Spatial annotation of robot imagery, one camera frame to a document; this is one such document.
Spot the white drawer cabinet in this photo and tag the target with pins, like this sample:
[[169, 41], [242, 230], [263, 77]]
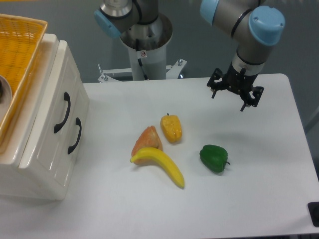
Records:
[[37, 182]]

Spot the yellow toy banana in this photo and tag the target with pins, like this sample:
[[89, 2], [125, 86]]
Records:
[[163, 160]]

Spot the black table corner clamp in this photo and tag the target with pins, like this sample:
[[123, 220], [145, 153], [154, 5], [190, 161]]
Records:
[[313, 208]]

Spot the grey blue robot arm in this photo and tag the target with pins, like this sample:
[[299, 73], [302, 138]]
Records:
[[257, 28]]

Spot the yellow woven basket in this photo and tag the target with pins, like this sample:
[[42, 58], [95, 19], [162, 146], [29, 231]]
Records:
[[20, 38]]

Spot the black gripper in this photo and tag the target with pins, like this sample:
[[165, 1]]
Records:
[[239, 79]]

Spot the orange toy fruit wedge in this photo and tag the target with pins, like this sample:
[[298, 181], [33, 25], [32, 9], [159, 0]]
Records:
[[148, 138]]

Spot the grey bowl in basket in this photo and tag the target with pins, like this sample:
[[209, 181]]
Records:
[[5, 97]]

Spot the yellow toy bell pepper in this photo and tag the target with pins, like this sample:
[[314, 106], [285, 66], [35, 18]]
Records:
[[171, 127]]

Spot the green toy bell pepper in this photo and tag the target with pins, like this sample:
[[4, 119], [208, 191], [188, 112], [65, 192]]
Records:
[[214, 157]]

